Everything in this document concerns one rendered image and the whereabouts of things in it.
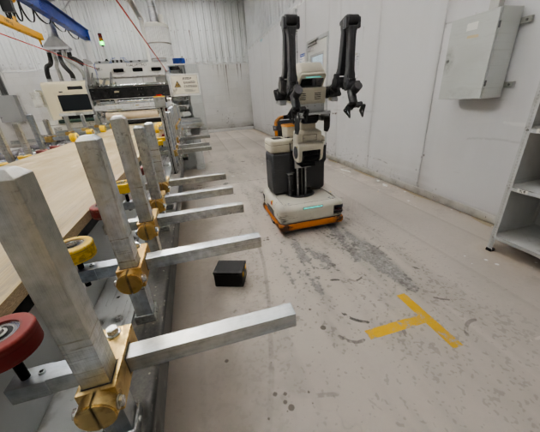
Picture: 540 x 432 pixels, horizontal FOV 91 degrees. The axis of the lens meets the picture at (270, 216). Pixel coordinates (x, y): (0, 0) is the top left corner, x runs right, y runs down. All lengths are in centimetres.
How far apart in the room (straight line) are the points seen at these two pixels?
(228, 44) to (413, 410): 1144
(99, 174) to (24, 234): 25
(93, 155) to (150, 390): 43
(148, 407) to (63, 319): 25
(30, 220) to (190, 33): 1139
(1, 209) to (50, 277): 8
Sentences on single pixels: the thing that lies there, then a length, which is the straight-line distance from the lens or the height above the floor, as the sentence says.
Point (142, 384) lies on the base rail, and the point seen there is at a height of 70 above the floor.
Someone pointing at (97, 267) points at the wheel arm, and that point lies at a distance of 72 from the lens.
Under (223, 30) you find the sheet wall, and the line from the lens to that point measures 1176.
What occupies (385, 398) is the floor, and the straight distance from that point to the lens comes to 142.
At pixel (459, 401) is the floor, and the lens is 151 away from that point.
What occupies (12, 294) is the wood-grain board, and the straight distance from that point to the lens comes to 63.
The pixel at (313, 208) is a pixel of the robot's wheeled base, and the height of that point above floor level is 24.
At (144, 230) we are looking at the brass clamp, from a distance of 85.
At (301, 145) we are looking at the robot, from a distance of 224.
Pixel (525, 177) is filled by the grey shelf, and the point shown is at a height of 55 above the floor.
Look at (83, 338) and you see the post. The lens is 42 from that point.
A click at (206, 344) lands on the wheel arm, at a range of 49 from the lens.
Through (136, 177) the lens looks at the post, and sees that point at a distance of 83.
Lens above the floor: 117
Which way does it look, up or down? 24 degrees down
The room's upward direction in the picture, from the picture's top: 4 degrees counter-clockwise
